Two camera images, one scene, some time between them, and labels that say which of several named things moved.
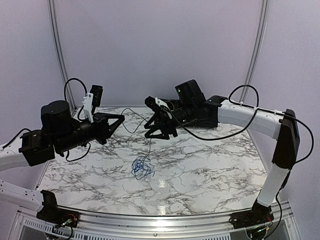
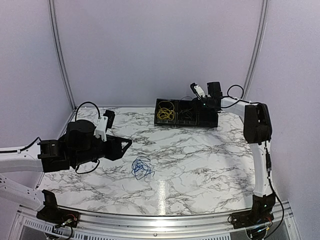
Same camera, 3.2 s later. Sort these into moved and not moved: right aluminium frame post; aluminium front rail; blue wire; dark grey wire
Moved: dark grey wire
Not moved: aluminium front rail; blue wire; right aluminium frame post
